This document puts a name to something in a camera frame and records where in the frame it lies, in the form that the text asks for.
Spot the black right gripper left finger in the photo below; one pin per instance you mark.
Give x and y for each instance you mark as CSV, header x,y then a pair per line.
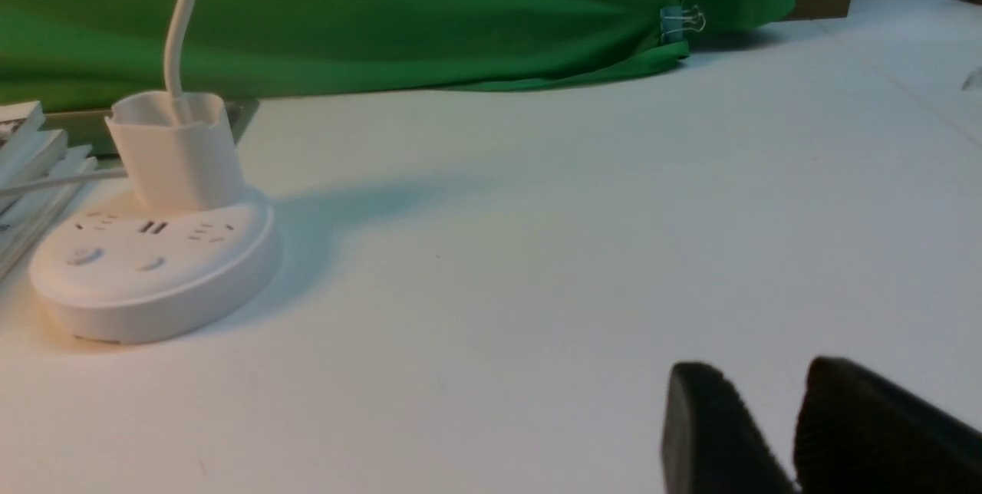
x,y
710,442

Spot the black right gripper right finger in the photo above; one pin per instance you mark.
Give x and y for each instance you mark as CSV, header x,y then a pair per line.
x,y
858,432

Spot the bottom book with circuit pattern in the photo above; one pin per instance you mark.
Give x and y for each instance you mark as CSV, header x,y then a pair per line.
x,y
23,222

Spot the green backdrop cloth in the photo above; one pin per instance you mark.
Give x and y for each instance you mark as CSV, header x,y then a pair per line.
x,y
80,54

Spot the top book with car cover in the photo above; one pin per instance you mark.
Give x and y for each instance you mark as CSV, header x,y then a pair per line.
x,y
19,124

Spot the white desk lamp with sockets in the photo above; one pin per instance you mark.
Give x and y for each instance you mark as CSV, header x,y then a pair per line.
x,y
189,244

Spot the blue binder clip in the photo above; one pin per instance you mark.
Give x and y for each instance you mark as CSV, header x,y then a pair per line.
x,y
677,22

